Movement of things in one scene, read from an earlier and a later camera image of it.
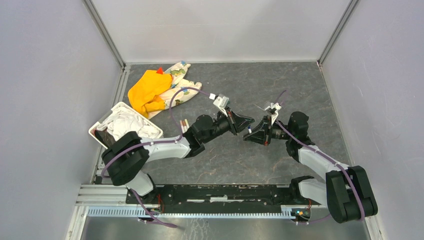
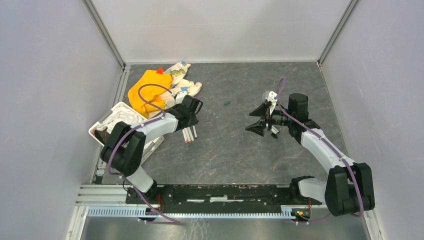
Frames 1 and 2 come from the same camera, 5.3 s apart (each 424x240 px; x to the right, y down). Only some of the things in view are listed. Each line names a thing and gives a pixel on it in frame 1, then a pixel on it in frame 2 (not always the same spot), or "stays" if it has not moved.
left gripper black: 237,124 to 194,120
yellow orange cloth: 144,93 stays
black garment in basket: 106,138 stays
